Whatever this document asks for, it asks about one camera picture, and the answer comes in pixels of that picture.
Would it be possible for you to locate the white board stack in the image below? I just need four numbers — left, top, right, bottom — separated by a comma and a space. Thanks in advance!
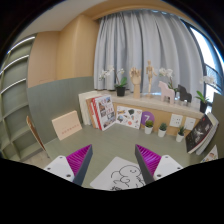
78, 91, 100, 125

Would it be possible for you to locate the white orchid black pot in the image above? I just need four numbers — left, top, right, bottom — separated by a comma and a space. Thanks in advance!
99, 66, 127, 97

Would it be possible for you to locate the small potted plant left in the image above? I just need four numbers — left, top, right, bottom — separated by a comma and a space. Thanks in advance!
145, 120, 154, 134

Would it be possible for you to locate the white cartoon mouse pad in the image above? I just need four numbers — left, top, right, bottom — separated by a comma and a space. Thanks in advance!
90, 157, 145, 191

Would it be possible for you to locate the white wall socket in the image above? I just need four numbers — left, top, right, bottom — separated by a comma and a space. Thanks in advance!
169, 114, 183, 127
184, 117, 196, 130

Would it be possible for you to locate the purple round number sign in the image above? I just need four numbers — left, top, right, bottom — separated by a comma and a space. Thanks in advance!
141, 111, 155, 125

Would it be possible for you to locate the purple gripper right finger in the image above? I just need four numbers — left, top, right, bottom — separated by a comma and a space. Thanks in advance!
134, 144, 184, 185

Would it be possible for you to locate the pink wooden horse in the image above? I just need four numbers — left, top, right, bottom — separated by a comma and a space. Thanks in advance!
158, 81, 175, 104

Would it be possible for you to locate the red white book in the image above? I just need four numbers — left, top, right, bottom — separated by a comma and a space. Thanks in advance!
92, 95, 116, 131

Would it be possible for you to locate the small potted plant right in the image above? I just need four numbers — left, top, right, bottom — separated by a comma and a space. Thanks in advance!
176, 126, 186, 142

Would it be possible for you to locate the small potted plant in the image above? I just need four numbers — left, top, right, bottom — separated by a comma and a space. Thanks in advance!
145, 120, 154, 134
176, 126, 186, 142
158, 123, 167, 137

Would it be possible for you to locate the green wall shelf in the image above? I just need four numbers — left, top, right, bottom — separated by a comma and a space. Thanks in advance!
0, 35, 41, 161

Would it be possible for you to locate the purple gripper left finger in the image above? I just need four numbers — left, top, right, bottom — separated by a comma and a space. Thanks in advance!
44, 144, 94, 187

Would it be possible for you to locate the illustrated card right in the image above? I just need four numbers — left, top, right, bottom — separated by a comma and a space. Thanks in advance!
202, 146, 218, 163

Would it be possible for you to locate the white orchid right pot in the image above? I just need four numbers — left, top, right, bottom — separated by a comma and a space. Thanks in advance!
195, 76, 216, 113

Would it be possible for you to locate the grey curtain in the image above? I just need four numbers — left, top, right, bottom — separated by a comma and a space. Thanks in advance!
94, 10, 203, 94

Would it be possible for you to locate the wooden hand model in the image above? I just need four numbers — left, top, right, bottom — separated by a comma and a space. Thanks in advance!
129, 67, 141, 99

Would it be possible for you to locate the small potted plant middle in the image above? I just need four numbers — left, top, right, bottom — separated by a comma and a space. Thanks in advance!
158, 123, 167, 137

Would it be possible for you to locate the wooden mannequin figure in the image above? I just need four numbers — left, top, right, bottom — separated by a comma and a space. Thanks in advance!
146, 61, 156, 93

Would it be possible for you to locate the black book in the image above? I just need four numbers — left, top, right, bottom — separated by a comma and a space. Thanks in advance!
185, 115, 213, 154

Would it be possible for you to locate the black wooden horse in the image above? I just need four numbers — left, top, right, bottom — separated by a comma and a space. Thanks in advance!
178, 85, 192, 103

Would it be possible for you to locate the white wall socket left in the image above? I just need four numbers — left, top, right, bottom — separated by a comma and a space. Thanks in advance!
169, 114, 183, 127

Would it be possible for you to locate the white picture card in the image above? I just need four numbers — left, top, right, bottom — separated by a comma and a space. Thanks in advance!
116, 106, 142, 129

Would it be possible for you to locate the white orchid behind horse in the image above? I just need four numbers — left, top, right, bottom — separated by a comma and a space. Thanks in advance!
159, 68, 178, 93

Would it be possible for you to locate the white wall socket right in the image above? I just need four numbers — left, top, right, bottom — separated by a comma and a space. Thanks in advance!
184, 117, 196, 130

